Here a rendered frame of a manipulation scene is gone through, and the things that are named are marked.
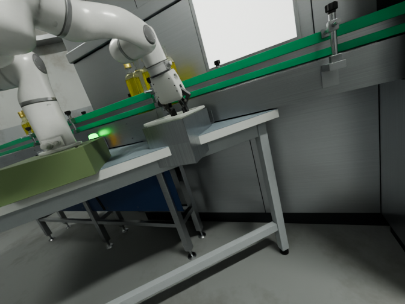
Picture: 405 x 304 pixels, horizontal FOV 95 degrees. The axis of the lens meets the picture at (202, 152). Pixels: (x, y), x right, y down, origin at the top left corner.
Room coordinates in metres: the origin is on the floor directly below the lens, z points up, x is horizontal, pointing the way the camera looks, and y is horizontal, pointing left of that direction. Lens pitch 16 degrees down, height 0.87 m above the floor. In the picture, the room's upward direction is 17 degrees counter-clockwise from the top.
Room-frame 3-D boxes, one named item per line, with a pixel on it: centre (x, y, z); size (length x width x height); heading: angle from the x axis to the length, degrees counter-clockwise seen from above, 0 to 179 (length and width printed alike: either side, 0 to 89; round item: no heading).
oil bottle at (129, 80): (1.08, 0.25, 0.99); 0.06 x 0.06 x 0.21; 64
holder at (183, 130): (0.75, 0.04, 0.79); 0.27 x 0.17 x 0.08; 153
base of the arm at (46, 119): (0.64, 0.45, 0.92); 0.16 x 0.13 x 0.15; 18
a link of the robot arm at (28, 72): (0.65, 0.46, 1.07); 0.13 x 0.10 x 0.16; 98
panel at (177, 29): (1.04, -0.13, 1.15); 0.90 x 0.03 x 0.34; 63
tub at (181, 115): (0.73, 0.06, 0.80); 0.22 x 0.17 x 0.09; 153
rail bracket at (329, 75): (0.58, -0.46, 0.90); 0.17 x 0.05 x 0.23; 153
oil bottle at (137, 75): (1.05, 0.20, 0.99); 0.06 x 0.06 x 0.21; 64
